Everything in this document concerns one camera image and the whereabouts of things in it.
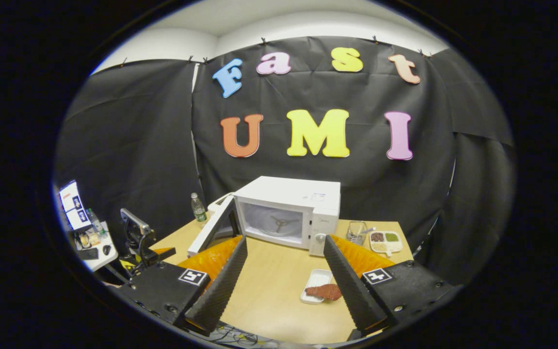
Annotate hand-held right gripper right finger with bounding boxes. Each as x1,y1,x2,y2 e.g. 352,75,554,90
324,234,464,340

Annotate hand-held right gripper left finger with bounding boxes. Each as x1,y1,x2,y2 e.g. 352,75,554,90
114,236,249,337

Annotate brown meat piece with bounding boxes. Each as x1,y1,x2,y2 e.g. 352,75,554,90
305,284,342,301

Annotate white microwave oven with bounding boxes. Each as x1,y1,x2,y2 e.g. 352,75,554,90
187,176,341,257

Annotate white rectangular tray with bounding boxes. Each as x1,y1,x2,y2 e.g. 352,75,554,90
300,269,333,304

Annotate small clear bottle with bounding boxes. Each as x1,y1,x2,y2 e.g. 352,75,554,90
85,208,106,237

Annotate white side table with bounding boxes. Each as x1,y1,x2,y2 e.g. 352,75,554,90
73,221,119,272

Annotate metal mesh basket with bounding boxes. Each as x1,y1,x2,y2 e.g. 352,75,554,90
347,221,368,246

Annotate divided dish of beans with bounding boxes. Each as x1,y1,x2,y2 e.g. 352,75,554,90
369,231,403,256

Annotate clear water bottle green label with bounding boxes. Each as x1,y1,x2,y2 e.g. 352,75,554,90
191,192,208,224

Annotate printed paper sheet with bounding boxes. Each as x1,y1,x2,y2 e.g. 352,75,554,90
59,180,92,231

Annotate small white appliance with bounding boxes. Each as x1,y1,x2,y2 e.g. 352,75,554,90
207,193,235,214

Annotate tangled floor cables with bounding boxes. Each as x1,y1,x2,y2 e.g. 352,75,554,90
201,324,272,348

